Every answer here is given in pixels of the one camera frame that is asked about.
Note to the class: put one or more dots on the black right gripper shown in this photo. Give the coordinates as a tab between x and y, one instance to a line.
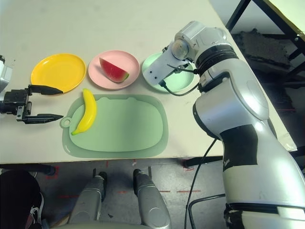
181	68

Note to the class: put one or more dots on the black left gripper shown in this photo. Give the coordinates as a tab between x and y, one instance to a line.
16	102

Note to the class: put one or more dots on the yellow toy banana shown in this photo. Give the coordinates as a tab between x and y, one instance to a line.
89	112

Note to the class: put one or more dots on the red watermelon slice toy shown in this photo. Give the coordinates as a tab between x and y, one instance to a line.
112	70

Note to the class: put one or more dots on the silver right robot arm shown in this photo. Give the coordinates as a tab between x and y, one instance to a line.
238	107

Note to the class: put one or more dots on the mint green plastic plate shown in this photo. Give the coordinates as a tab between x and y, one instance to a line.
183	82

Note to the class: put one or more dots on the yellow plastic plate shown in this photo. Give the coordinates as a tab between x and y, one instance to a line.
58	72

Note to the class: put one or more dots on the pink plastic plate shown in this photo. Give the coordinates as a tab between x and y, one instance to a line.
128	62

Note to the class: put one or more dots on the green cutting board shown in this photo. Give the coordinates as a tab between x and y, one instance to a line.
119	128

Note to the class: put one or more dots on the dark rough floor mat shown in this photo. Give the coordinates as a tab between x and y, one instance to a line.
262	47

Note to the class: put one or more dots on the silver left robot leg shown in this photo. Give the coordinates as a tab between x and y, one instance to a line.
88	200

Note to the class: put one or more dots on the silver robot leg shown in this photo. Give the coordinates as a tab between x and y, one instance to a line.
88	200
152	202

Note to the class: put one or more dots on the black white sneaker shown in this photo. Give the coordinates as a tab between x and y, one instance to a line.
34	212

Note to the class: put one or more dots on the black framed side table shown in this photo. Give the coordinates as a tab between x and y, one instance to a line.
295	12

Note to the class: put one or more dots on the clear plastic bag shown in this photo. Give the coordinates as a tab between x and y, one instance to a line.
289	143

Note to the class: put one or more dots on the silver right robot leg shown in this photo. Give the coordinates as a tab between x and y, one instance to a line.
152	202

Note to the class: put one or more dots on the grey robot torso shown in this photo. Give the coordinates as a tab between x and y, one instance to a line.
107	226

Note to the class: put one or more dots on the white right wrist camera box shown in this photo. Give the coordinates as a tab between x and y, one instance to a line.
159	69

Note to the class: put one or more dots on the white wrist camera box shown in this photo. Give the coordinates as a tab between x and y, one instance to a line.
4	76
159	69

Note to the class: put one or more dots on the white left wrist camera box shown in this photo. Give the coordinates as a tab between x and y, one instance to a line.
4	76

